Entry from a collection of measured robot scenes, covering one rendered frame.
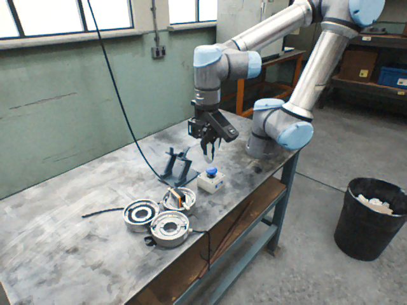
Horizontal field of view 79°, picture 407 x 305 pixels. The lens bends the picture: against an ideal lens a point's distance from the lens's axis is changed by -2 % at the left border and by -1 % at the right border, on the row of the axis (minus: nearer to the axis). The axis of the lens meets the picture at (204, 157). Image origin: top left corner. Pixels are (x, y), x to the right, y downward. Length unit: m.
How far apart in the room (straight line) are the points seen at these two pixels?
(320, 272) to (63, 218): 1.41
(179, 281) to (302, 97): 0.75
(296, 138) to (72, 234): 0.76
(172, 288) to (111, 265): 0.29
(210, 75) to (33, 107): 1.69
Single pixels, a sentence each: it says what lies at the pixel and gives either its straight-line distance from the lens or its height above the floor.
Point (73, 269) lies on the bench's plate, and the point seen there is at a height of 0.80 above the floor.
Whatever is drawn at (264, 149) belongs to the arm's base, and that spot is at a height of 0.85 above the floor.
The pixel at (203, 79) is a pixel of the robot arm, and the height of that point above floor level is 1.18.
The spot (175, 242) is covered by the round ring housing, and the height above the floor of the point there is 0.82.
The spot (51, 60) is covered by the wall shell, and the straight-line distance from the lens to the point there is 2.20.
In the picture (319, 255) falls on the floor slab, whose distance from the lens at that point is 1.85.
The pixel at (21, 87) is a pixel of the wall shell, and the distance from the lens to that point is 2.17.
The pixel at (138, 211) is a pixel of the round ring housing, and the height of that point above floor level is 0.82.
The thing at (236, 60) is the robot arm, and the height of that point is 1.23.
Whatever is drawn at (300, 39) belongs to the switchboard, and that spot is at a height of 0.85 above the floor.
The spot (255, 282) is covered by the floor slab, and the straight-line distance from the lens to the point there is 1.62.
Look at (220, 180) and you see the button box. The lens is 0.87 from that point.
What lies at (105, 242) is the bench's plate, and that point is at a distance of 0.78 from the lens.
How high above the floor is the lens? 1.37
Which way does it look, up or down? 32 degrees down
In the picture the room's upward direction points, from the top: straight up
